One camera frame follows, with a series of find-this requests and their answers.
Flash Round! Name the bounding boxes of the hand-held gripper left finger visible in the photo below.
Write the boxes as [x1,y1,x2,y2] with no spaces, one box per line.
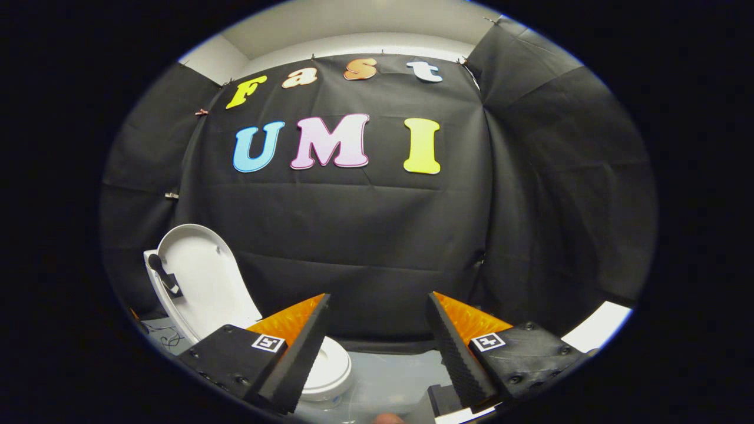
[177,293,332,415]

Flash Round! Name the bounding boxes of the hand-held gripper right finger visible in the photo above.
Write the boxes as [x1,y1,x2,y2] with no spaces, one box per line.
[425,291,591,413]

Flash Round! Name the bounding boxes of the white toilet lid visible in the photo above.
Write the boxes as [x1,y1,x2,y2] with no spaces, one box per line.
[156,223,263,343]

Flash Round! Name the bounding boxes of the black lid handle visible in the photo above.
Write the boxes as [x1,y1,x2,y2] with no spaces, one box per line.
[147,253,184,299]

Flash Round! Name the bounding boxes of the white toilet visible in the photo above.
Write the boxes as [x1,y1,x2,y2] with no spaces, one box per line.
[143,249,355,407]

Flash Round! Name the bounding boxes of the black backdrop cloth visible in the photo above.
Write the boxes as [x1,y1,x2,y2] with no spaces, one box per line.
[99,16,657,354]

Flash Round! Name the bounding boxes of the white flat board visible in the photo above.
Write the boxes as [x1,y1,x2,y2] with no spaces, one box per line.
[560,301,634,353]

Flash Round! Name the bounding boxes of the thin black floor cables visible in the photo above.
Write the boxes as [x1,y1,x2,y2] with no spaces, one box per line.
[144,322,185,349]

